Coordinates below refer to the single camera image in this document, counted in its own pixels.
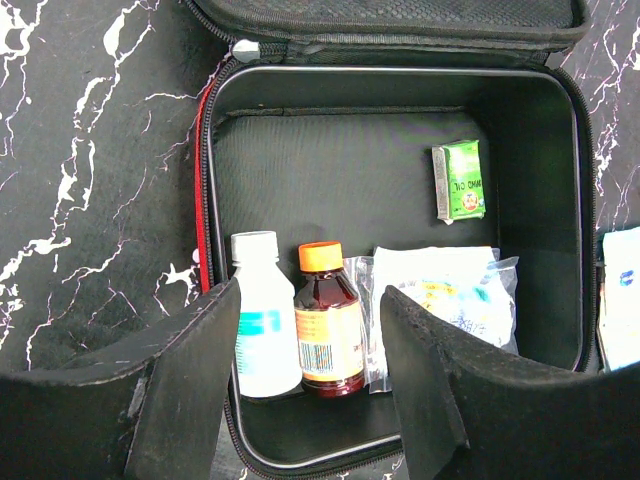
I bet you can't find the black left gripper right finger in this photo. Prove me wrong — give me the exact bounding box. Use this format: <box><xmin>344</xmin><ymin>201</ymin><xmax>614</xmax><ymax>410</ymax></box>
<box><xmin>381</xmin><ymin>287</ymin><xmax>639</xmax><ymax>479</ymax></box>

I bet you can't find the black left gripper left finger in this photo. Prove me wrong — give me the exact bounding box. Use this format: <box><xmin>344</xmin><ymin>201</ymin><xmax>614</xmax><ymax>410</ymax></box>
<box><xmin>1</xmin><ymin>281</ymin><xmax>240</xmax><ymax>479</ymax></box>

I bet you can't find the teal round tape packet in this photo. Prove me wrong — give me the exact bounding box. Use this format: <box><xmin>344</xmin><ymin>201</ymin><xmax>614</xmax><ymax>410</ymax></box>
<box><xmin>397</xmin><ymin>278</ymin><xmax>518</xmax><ymax>354</ymax></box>

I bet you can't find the white green pill bottle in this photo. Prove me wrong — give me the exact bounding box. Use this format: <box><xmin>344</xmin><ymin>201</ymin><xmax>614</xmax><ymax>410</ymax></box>
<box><xmin>231</xmin><ymin>231</ymin><xmax>302</xmax><ymax>399</ymax></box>

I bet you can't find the white blue gauze packet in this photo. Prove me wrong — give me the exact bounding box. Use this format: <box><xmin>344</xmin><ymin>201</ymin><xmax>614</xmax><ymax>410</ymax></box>
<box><xmin>372</xmin><ymin>245</ymin><xmax>519</xmax><ymax>356</ymax></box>

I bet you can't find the blue cotton swab bag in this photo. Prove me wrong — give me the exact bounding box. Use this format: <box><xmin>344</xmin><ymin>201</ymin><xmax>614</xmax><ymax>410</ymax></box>
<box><xmin>598</xmin><ymin>227</ymin><xmax>639</xmax><ymax>371</ymax></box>

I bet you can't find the brown medicine bottle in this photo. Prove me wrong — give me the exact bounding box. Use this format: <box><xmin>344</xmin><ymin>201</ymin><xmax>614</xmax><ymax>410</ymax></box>
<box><xmin>294</xmin><ymin>241</ymin><xmax>365</xmax><ymax>398</ymax></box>

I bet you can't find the green wind oil box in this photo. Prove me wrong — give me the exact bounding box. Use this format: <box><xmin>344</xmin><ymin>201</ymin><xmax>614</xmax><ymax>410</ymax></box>
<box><xmin>431</xmin><ymin>140</ymin><xmax>486</xmax><ymax>225</ymax></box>

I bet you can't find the red black medicine case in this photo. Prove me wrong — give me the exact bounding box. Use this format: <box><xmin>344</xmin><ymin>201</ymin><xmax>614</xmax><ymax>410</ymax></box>
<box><xmin>190</xmin><ymin>1</ymin><xmax>596</xmax><ymax>479</ymax></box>

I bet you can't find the white gauze pad bag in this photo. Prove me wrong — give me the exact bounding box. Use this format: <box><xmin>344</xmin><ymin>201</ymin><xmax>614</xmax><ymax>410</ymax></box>
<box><xmin>344</xmin><ymin>256</ymin><xmax>392</xmax><ymax>395</ymax></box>

